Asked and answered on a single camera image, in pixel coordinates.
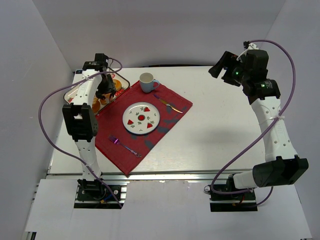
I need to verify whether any red placemat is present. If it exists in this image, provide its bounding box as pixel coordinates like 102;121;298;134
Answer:
95;82;193;175

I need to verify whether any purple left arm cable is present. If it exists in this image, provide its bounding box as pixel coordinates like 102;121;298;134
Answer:
38;57;123;209

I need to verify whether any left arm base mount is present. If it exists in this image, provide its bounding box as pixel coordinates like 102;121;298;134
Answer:
73;184;127;210

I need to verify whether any round sugared cake bread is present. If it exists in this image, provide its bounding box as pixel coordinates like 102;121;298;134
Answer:
92;98;101;114

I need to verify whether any sesame bun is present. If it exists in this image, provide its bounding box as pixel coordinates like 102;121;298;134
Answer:
99;99;107;106

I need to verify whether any strawberry pattern tray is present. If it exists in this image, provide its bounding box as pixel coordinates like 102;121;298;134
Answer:
63;73;131;115

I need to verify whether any iridescent fork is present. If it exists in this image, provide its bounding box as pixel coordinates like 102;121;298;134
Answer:
108;135;142;158

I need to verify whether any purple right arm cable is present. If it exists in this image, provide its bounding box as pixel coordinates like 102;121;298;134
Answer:
211;39;297;207

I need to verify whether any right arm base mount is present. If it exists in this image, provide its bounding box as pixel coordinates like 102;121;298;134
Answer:
203;173;258;213

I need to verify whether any white strawberry plate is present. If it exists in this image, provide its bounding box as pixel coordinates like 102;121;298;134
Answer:
122;102;161;135

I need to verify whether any iridescent knife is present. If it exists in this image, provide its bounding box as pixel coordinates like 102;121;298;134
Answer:
153;94;183;114

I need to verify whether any ring donut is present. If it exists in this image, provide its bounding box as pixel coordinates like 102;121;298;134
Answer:
113;79;122;91

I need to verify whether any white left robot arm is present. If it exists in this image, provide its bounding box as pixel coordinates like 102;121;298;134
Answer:
62;53;117;201

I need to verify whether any blue white mug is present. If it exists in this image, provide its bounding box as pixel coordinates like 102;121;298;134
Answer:
139;72;160;93

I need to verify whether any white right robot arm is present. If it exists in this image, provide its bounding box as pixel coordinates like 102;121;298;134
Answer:
208;40;309;195

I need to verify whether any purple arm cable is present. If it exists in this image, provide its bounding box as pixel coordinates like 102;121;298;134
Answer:
211;39;297;207
38;57;123;209

